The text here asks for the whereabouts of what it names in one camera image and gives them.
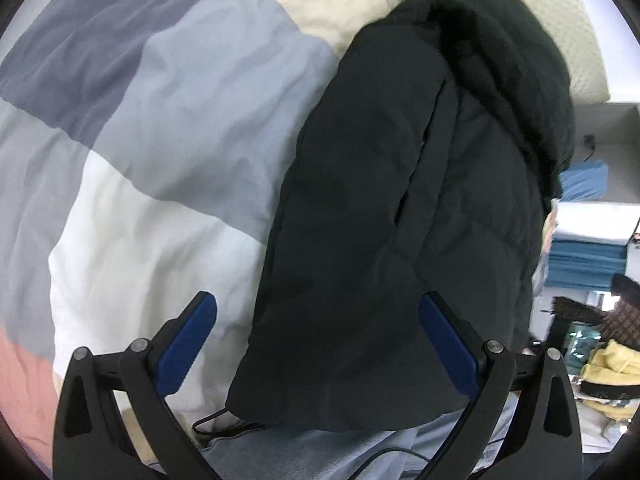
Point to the teal blue fabric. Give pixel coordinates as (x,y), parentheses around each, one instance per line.
(585,265)

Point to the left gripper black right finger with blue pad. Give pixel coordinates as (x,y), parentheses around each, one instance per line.
(521,420)

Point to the pastel patchwork bed quilt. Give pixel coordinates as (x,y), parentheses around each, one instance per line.
(143,145)

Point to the yellow hoodie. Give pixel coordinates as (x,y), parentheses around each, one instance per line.
(609,381)

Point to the black puffer jacket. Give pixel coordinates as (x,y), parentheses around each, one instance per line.
(429,165)

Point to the grey bedside shelf cabinet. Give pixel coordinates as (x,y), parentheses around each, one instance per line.
(607,132)

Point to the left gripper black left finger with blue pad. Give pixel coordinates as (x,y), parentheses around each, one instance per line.
(113,420)

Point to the cream quilted headboard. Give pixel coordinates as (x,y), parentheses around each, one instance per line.
(567,22)

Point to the brown plaid garment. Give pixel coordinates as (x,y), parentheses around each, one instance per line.
(620,324)

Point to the light blue folded cloth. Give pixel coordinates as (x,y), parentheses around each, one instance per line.
(584,181)

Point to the blue jeans leg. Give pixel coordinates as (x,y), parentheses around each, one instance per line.
(291,453)

